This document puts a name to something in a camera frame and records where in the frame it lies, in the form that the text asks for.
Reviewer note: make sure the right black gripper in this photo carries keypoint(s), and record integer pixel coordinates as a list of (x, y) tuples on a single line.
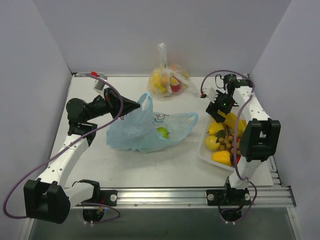
[(216, 111)]

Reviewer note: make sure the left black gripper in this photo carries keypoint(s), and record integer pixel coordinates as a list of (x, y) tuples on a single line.
[(113, 100)]

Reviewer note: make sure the yellow fake banana bunch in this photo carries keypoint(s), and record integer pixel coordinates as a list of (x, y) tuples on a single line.
[(230, 121)]

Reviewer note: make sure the brown fake longan bunch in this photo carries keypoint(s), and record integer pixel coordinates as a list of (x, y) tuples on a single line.
[(227, 141)]

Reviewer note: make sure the light blue plastic bag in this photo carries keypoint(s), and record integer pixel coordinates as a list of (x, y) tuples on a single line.
[(137, 131)]

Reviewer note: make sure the green fake apple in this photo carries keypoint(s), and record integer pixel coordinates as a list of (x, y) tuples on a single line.
[(163, 132)]

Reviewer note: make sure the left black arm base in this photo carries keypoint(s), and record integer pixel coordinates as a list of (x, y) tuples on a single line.
[(101, 209)]

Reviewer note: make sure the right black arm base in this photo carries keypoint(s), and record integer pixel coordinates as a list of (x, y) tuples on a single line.
[(230, 202)]

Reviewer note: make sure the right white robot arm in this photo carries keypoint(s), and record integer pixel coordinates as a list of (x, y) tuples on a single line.
[(260, 138)]

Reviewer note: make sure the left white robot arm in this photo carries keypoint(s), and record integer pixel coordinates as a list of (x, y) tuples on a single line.
[(47, 198)]

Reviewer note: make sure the yellow fake pear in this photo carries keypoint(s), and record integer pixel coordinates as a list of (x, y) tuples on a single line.
[(215, 127)]

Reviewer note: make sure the yellow fake bell pepper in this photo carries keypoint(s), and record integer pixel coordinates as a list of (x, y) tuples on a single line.
[(222, 157)]

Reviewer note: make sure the clear tied bag of fruits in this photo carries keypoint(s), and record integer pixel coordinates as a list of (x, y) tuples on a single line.
[(167, 80)]

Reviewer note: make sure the white plastic basket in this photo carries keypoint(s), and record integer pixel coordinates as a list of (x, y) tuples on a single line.
[(206, 155)]

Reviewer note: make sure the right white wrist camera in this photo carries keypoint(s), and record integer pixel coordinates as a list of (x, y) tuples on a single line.
[(209, 93)]

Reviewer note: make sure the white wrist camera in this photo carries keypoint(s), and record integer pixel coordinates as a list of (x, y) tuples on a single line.
[(209, 93), (98, 85)]

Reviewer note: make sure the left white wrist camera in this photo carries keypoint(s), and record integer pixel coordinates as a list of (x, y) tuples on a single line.
[(98, 85)]

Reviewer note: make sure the aluminium front rail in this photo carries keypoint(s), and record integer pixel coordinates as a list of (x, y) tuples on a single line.
[(267, 197)]

